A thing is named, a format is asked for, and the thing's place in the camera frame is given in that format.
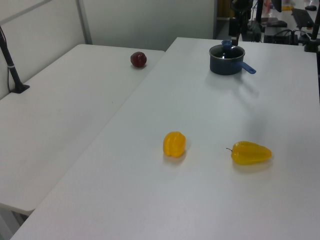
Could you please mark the black camera stand pole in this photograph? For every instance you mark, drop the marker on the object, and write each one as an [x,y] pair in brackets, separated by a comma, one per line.
[11,67]

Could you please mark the dark red apple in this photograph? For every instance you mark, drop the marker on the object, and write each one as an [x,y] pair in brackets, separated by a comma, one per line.
[138,59]

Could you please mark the dark blue saucepan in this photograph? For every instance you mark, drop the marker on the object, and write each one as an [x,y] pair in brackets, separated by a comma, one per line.
[223,67]

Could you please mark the long yellow bell pepper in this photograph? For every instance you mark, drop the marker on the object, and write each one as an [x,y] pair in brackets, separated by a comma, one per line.
[250,153]

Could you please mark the black clamp stand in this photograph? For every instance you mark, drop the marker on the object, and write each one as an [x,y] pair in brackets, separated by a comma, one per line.
[312,42]

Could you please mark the yellow tool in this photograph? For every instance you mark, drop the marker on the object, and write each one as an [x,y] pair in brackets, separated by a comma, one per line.
[287,8]

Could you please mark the round yellow bell pepper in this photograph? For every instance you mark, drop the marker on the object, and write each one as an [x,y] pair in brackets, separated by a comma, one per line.
[174,147]

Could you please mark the glass lid with blue knob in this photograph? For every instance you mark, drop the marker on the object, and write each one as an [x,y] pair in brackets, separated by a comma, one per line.
[227,53]

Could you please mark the black monitor pole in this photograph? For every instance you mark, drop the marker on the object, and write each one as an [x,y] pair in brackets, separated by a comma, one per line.
[259,12]

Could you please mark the black keyboard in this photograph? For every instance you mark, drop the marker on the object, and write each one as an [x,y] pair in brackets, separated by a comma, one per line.
[302,17]

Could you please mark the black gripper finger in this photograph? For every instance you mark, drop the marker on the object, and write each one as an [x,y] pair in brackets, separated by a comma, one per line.
[234,41]
[232,26]

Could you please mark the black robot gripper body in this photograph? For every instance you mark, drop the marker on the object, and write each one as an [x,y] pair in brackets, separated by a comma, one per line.
[242,4]

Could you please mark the black computer mouse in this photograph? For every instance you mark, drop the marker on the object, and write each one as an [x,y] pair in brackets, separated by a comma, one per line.
[311,8]

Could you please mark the black equipment box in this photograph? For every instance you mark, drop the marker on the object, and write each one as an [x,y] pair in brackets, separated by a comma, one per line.
[280,35]

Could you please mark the grey metal partition post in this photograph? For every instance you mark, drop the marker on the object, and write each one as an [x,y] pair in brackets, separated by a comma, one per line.
[84,21]

